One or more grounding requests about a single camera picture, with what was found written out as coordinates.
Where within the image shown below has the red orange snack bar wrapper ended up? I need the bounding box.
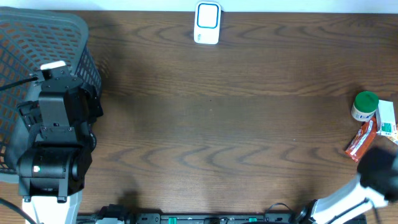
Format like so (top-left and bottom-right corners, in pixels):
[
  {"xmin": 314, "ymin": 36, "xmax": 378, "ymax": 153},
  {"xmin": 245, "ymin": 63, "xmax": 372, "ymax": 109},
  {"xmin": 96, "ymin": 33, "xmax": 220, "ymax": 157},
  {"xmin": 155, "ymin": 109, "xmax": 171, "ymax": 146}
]
[{"xmin": 345, "ymin": 117, "xmax": 377, "ymax": 162}]

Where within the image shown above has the green lid jar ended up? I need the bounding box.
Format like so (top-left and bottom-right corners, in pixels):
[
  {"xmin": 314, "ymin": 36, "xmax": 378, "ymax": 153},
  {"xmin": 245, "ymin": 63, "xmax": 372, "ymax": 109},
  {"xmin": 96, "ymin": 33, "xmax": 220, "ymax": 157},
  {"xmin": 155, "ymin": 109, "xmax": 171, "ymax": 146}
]
[{"xmin": 351, "ymin": 91, "xmax": 379, "ymax": 122}]

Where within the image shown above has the white green medicine box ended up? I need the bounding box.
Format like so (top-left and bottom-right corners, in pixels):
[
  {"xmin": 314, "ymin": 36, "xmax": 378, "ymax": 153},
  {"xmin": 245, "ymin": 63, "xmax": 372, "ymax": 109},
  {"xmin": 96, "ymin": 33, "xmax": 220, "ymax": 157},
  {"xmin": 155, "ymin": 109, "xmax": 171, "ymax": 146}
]
[{"xmin": 376, "ymin": 100, "xmax": 397, "ymax": 137}]

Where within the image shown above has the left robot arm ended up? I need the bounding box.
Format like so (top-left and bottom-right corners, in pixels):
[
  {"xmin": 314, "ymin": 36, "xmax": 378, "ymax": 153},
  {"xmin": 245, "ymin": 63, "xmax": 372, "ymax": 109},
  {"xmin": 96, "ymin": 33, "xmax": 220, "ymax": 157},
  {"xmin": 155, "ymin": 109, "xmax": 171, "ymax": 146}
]
[{"xmin": 16, "ymin": 67, "xmax": 103, "ymax": 223}]

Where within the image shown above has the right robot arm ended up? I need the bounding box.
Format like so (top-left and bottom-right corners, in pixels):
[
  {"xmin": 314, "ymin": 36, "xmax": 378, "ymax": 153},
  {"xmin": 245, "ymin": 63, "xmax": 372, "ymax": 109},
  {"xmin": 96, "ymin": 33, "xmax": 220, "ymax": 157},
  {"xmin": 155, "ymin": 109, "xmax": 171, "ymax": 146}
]
[{"xmin": 295, "ymin": 147, "xmax": 397, "ymax": 224}]

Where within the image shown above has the white barcode scanner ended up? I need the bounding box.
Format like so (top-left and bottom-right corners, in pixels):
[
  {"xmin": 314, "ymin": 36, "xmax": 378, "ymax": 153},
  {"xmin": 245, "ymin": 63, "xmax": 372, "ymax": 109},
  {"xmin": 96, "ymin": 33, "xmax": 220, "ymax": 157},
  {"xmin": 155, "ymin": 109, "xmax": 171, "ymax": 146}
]
[{"xmin": 193, "ymin": 1, "xmax": 221, "ymax": 45}]

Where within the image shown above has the grey plastic mesh basket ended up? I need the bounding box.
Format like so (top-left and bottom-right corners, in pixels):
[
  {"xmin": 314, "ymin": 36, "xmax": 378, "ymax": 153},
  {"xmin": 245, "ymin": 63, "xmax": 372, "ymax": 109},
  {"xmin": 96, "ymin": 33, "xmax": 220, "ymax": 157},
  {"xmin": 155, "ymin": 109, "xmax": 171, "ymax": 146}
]
[{"xmin": 1, "ymin": 7, "xmax": 102, "ymax": 184}]

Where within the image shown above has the left black cable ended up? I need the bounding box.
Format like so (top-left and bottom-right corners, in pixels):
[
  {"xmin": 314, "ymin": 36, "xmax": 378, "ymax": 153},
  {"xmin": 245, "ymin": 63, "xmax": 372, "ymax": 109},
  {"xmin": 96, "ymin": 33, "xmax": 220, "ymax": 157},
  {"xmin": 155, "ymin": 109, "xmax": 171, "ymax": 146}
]
[{"xmin": 0, "ymin": 76, "xmax": 40, "ymax": 224}]

